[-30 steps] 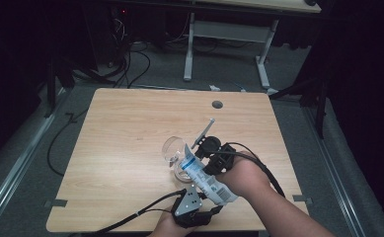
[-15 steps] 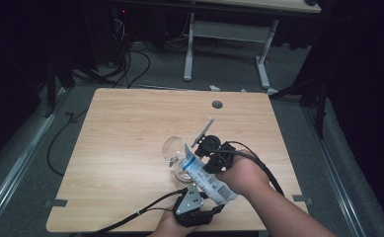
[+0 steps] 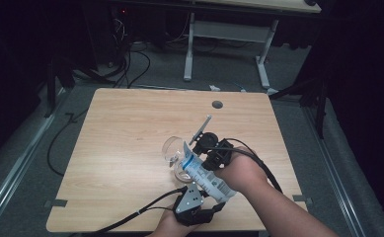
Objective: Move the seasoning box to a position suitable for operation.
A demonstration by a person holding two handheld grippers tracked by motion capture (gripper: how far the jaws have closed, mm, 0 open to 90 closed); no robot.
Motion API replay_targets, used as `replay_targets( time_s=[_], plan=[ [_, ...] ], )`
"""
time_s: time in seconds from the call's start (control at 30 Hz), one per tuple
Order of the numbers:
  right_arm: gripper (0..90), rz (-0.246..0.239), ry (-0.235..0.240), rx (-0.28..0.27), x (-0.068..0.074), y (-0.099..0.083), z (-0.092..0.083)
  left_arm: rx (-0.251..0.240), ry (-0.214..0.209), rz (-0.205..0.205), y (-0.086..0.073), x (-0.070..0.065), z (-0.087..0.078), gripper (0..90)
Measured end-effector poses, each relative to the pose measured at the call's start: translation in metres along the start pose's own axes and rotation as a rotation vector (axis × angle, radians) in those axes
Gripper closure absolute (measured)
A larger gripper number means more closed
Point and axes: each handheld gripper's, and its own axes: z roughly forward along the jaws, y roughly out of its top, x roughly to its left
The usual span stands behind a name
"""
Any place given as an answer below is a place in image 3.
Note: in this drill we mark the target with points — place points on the black metal stand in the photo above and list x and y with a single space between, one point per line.
320 105
50 89

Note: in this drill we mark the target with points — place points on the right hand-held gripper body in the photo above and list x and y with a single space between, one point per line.
214 146

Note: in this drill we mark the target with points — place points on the white and blue pouch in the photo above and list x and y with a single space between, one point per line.
209 182

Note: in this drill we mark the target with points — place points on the grey tape strip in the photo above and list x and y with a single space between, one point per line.
56 203
303 198

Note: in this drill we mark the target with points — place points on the clear glass jar with lid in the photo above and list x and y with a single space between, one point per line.
173 149

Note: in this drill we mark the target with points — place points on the person's right hand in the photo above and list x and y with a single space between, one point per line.
244 171

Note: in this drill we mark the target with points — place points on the dark device with red light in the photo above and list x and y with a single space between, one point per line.
120 23

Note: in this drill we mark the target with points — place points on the white scrap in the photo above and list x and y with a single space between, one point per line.
214 88

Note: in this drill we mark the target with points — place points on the metal floor rail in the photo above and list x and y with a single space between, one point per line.
18 166
334 171

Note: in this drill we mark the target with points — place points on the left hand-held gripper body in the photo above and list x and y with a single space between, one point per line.
189 210

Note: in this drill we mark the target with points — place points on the desk with white legs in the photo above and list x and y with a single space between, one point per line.
232 31

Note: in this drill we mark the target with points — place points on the person's left hand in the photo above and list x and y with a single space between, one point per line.
169 228

